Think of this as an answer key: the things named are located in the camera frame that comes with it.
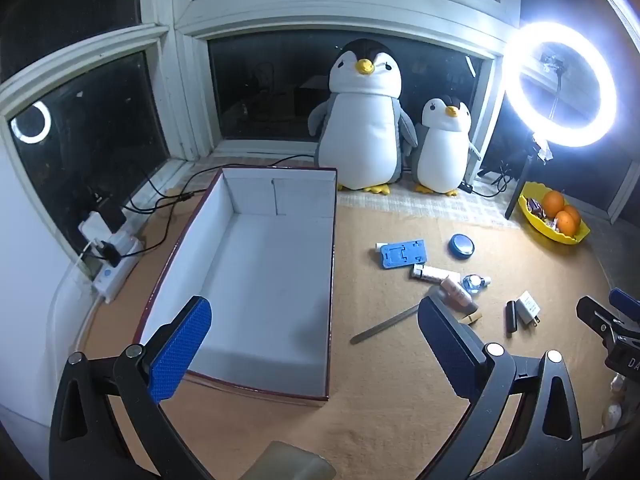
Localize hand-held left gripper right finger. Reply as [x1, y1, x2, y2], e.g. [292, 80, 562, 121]
[416, 296, 586, 480]

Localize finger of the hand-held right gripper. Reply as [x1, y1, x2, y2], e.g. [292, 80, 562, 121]
[576, 296, 632, 356]
[609, 287, 640, 333]

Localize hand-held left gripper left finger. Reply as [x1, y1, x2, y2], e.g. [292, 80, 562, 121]
[48, 296, 216, 480]

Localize small pink cosmetic bottle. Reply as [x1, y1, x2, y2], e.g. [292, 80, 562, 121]
[440, 276, 479, 311]

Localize white usb wall adapter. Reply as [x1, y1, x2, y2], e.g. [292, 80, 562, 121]
[515, 290, 542, 329]

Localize grey nail file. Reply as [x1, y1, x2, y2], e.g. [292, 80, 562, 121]
[350, 302, 423, 345]

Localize white green lip balm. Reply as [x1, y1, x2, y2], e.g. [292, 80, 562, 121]
[410, 265, 460, 283]

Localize white cardboard box maroon rim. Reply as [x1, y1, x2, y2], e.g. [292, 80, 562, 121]
[134, 164, 338, 408]

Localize blue round tin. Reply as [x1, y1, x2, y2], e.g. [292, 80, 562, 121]
[448, 233, 476, 261]

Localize blue phone stand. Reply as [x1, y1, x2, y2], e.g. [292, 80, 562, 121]
[380, 240, 428, 270]

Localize yellow fruit bowl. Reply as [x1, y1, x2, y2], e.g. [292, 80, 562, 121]
[518, 181, 592, 247]

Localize white power strip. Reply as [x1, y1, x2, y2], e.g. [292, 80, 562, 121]
[91, 237, 146, 305]

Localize small black plug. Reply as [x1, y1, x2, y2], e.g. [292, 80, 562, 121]
[100, 242, 124, 269]

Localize black charger block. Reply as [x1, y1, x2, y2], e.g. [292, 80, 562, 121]
[100, 200, 129, 233]

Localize white flat charger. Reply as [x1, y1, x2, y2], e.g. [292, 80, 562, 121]
[78, 211, 121, 251]

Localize small penguin plush toy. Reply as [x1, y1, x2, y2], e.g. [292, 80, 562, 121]
[411, 96, 482, 197]

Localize large penguin plush toy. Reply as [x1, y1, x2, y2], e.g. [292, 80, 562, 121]
[307, 38, 418, 196]

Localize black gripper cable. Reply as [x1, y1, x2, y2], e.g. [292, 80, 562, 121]
[579, 426, 617, 445]

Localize black ring light stand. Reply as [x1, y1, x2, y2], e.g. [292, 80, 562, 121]
[504, 135, 537, 221]

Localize black ring light cable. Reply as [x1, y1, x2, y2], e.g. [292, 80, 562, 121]
[459, 160, 516, 198]

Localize white ring light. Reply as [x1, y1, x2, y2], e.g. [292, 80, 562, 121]
[502, 21, 626, 148]

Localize white window frame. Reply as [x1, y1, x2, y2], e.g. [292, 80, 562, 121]
[0, 0, 531, 221]

